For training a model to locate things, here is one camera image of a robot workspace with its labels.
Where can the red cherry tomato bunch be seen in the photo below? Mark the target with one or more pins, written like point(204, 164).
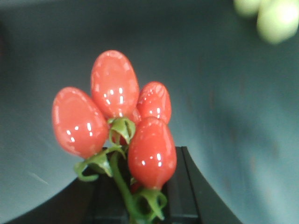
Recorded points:
point(120, 130)

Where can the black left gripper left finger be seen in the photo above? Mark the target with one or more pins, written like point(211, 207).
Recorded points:
point(46, 196)

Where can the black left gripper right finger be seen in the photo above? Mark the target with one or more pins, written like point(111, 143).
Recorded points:
point(191, 199)

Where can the pale apple centre front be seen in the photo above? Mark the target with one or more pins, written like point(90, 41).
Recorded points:
point(277, 20)

